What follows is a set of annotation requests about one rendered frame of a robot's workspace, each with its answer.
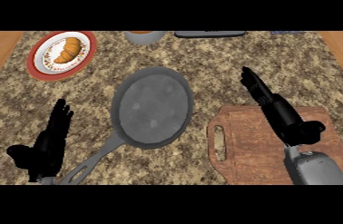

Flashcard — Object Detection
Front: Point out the dark blue object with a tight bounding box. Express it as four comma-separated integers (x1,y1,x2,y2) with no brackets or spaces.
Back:
268,30,307,35

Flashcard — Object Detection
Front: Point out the red-rimmed white plate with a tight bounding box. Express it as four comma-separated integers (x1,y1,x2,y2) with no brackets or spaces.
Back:
24,31,98,82

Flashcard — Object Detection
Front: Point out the golden croissant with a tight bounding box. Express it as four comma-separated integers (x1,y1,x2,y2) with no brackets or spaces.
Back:
51,36,82,64

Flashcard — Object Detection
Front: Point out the grey cup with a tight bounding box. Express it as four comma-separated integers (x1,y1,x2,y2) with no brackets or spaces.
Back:
122,30,166,46

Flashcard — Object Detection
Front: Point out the grey frying pan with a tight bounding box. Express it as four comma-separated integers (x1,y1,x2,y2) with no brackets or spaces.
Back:
57,66,194,186

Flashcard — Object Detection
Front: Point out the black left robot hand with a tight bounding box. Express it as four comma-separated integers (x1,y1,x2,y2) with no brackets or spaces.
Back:
5,98,75,183

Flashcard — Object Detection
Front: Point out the brown wooden cutting board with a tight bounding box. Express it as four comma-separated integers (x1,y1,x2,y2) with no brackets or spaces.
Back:
206,105,343,186

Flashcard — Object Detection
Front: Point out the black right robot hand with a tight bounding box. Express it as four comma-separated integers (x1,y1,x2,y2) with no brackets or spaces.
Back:
239,66,326,148

